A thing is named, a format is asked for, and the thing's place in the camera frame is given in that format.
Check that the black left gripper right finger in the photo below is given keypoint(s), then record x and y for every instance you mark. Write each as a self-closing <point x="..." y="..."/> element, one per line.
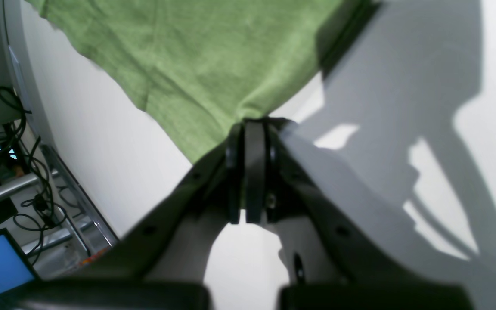
<point x="321" y="244"/>

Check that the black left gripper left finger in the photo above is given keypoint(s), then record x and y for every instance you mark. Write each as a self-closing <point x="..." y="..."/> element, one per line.
<point x="174" y="240"/>

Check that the green T-shirt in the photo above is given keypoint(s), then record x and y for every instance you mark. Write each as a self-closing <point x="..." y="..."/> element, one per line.
<point x="200" y="66"/>

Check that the silver metal table frame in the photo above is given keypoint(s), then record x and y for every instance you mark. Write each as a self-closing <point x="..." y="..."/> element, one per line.
<point x="56" y="168"/>

